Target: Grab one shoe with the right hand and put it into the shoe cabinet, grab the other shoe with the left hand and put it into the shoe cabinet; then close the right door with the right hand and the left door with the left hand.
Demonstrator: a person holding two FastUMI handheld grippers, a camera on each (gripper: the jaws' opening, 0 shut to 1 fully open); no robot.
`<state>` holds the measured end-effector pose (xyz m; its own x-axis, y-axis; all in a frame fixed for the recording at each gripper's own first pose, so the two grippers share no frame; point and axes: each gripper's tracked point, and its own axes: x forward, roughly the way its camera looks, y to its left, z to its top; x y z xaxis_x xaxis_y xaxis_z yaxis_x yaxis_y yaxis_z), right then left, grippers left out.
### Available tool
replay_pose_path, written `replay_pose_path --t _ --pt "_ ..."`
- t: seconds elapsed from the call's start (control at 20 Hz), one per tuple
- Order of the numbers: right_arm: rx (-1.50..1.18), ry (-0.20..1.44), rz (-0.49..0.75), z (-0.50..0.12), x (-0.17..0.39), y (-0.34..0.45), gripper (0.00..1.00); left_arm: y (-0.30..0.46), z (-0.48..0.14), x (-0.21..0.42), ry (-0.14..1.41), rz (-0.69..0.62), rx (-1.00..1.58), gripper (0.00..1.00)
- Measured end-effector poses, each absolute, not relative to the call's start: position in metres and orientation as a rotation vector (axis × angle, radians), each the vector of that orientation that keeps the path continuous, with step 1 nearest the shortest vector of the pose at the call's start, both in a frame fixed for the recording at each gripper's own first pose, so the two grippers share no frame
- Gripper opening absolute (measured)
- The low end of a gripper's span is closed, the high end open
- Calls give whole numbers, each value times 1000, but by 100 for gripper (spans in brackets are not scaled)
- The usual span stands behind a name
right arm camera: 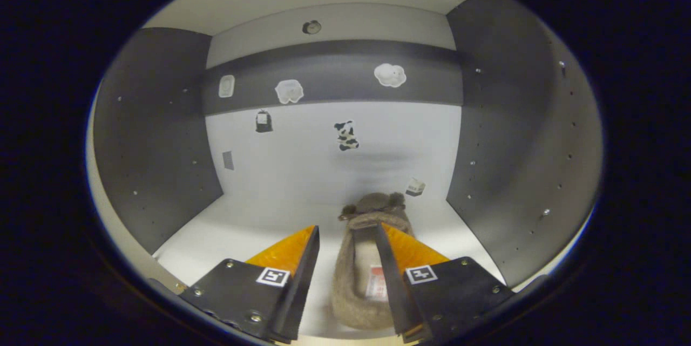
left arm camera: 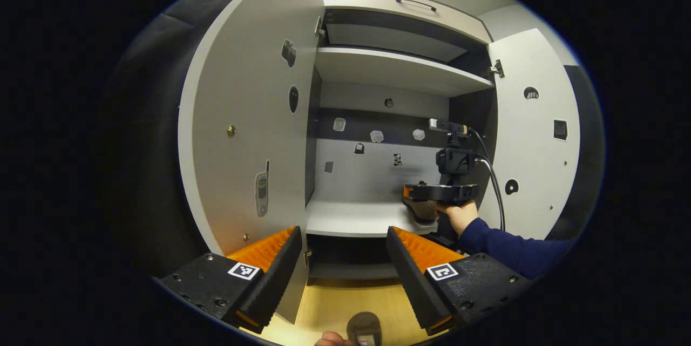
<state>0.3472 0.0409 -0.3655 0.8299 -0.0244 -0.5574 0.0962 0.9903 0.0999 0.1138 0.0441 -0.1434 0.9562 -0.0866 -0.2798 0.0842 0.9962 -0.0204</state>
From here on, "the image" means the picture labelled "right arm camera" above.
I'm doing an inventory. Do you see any brown felt shoe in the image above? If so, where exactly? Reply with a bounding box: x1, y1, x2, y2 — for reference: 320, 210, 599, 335
331, 192, 416, 330

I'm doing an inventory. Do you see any white shoe cabinet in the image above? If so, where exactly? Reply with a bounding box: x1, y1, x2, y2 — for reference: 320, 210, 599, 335
86, 0, 605, 338

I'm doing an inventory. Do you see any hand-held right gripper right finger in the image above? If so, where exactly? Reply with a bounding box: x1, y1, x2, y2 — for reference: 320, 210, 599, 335
375, 222, 513, 342

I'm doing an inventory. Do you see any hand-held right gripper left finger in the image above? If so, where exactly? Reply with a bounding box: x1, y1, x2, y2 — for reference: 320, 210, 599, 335
181, 226, 320, 344

